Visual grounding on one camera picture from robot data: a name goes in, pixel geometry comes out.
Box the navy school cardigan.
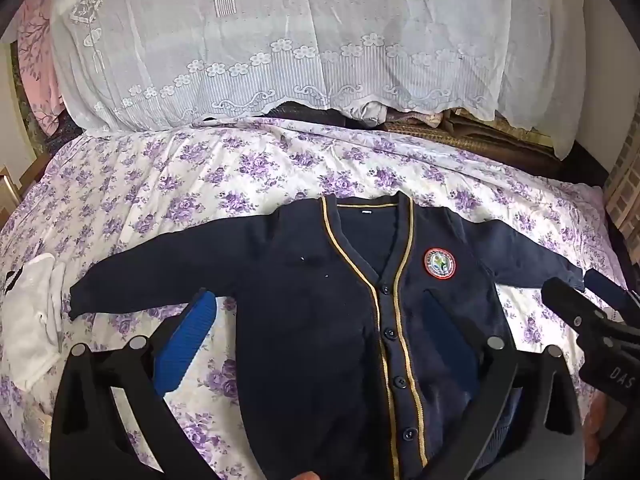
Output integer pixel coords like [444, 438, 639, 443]
[70, 193, 584, 479]

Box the person's right hand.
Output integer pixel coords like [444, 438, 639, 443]
[582, 396, 608, 466]

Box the brick pattern curtain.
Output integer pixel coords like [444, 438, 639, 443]
[604, 107, 639, 232]

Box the white folded garment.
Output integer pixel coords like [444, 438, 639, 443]
[1, 254, 65, 392]

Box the white lace cover cloth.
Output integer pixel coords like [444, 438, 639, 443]
[51, 0, 586, 157]

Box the pink floral fabric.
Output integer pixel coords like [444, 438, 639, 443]
[17, 0, 65, 136]

